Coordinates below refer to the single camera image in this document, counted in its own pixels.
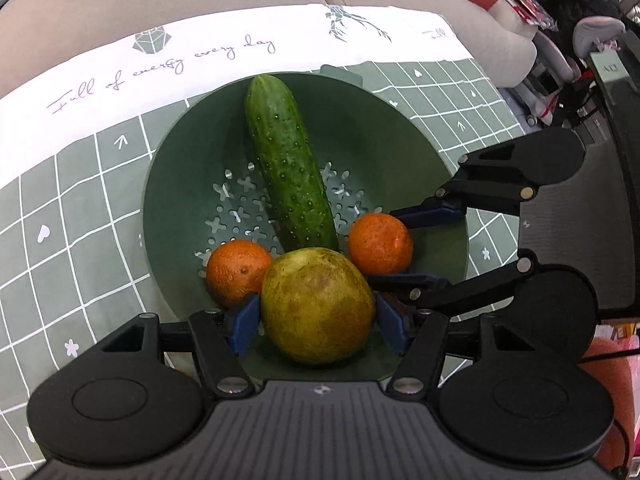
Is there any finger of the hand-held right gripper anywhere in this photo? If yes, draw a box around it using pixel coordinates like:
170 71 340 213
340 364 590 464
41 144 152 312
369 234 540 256
367 250 540 318
390 141 541 228

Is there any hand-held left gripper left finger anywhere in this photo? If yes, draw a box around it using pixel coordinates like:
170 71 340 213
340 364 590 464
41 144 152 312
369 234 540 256
97 294 262 396

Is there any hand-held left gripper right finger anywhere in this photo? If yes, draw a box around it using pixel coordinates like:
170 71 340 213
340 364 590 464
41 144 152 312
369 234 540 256
375 292 546 395

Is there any orange tangerine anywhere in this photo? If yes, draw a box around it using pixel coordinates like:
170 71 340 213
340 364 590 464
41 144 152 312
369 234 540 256
347 213 415 276
205 240 273 309

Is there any yellow green pear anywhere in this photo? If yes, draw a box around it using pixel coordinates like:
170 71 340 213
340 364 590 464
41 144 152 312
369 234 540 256
260 247 377 366

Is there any green colander bowl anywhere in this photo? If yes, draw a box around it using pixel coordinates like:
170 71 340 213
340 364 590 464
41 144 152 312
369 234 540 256
142 65 469 382

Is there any green cucumber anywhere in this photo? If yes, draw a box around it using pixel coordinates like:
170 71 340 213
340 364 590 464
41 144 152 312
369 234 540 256
244 74 342 253

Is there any orange red cloth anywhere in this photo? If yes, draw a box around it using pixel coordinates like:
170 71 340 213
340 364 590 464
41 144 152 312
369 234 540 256
580 336 640 473

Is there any grey office chair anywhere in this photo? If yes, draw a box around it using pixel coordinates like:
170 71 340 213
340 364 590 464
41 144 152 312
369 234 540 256
572 16 627 58

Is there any green checked tablecloth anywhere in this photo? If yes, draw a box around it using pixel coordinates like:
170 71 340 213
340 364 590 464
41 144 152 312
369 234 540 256
0 4 531 480

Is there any grey sofa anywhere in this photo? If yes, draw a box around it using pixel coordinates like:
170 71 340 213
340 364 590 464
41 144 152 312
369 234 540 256
0 0 538 98

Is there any black cable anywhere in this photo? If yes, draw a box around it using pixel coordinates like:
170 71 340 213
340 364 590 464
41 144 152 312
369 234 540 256
579 347 640 365

